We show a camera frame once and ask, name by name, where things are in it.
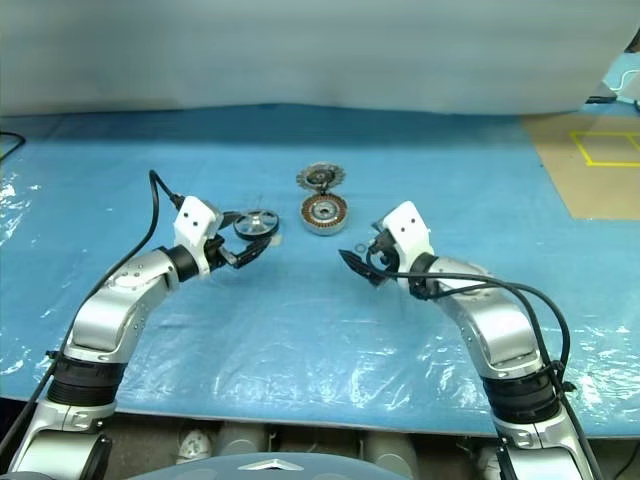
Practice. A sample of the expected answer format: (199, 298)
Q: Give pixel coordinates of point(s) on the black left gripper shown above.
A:
(220, 255)

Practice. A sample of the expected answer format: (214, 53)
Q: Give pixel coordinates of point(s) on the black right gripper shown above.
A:
(384, 250)

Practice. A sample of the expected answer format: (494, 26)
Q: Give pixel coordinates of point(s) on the copper wound stator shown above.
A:
(323, 214)

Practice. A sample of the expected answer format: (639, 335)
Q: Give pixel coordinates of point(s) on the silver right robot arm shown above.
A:
(500, 320)

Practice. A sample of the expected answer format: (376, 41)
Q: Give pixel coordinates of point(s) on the small beige tape scrap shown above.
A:
(277, 240)

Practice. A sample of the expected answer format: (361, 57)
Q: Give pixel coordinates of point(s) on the blue plastic table sheet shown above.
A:
(320, 320)

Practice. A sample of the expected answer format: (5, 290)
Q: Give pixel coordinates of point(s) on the grey rounded cylinder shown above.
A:
(242, 439)
(390, 447)

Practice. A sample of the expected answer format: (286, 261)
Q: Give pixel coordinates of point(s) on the white backdrop sheet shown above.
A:
(300, 50)

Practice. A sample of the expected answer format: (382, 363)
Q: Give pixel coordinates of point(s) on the white shoe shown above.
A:
(194, 445)

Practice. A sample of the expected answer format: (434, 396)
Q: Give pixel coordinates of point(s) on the brown cardboard sheet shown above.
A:
(590, 190)

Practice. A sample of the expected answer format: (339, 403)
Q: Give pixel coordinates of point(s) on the black flat background device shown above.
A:
(600, 99)

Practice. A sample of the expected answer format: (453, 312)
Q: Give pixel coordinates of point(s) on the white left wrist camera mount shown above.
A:
(192, 220)

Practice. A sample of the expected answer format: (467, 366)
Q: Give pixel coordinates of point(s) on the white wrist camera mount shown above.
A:
(410, 230)
(192, 220)

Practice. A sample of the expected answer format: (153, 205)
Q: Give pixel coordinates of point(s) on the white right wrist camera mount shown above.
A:
(410, 230)

